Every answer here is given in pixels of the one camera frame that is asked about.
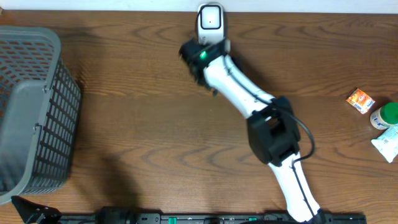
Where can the green lid jar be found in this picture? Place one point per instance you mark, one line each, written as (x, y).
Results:
(385, 116)

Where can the white barcode scanner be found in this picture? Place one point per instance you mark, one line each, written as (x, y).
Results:
(210, 23)

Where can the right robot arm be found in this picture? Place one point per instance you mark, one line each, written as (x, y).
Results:
(273, 129)

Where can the orange snack packet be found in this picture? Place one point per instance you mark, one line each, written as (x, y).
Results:
(361, 101)

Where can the grey plastic basket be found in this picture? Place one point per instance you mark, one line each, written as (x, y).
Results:
(40, 107)

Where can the light blue wipes pack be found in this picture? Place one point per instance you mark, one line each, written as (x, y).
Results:
(386, 143)

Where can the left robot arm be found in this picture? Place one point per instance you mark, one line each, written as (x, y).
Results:
(31, 212)

